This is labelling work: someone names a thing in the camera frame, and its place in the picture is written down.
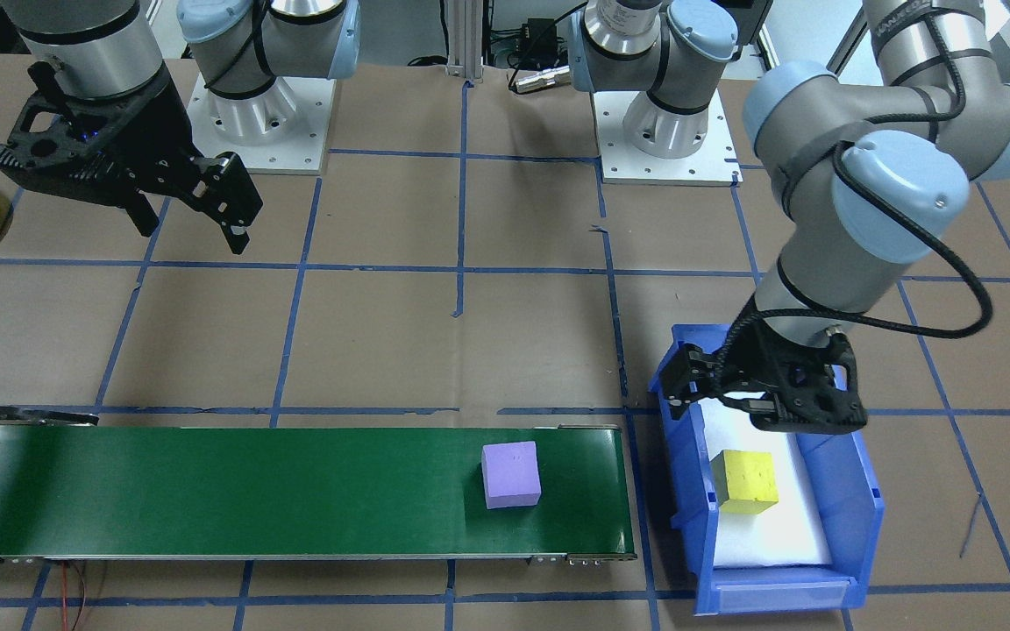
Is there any yellow foam block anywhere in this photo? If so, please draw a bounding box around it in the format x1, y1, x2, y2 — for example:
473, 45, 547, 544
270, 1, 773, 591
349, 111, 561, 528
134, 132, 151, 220
711, 450, 779, 515

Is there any purple foam block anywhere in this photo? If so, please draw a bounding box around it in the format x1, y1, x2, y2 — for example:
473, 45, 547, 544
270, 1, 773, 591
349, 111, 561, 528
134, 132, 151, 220
480, 441, 543, 510

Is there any blue plastic bin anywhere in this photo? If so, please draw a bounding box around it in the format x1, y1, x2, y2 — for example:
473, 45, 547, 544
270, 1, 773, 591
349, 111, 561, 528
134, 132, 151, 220
650, 324, 887, 614

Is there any green conveyor belt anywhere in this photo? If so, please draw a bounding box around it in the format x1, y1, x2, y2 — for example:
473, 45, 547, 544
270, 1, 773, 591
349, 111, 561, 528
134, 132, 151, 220
0, 405, 637, 566

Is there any silver cylindrical connector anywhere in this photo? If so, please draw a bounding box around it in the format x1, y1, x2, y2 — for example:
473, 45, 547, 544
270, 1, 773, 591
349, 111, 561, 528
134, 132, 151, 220
509, 68, 572, 93

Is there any black small electronics box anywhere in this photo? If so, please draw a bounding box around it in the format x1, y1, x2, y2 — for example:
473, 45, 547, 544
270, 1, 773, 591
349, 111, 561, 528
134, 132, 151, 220
518, 18, 558, 55

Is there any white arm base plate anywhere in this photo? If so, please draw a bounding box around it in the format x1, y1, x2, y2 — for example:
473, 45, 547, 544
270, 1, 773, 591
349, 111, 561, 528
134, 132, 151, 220
591, 88, 743, 187
185, 74, 337, 176

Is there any red conveyor cable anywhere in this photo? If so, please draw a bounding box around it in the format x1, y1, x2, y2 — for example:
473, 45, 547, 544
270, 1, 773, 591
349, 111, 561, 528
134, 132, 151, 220
56, 561, 92, 631

